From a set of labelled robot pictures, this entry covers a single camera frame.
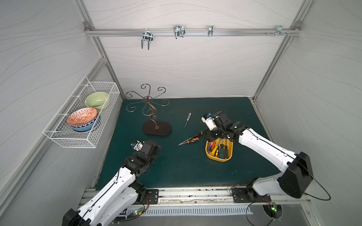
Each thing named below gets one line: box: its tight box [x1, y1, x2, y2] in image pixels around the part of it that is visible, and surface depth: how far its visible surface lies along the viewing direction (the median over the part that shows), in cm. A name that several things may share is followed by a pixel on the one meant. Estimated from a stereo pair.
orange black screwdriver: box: [177, 130, 204, 146], surface depth 97 cm
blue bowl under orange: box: [69, 115, 99, 132], surface depth 58 cm
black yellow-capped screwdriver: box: [223, 138, 229, 160], surface depth 88 cm
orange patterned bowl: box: [66, 107, 99, 127], surface depth 64 cm
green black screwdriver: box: [219, 143, 225, 159], surface depth 88 cm
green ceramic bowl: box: [84, 91, 109, 112], surface depth 73 cm
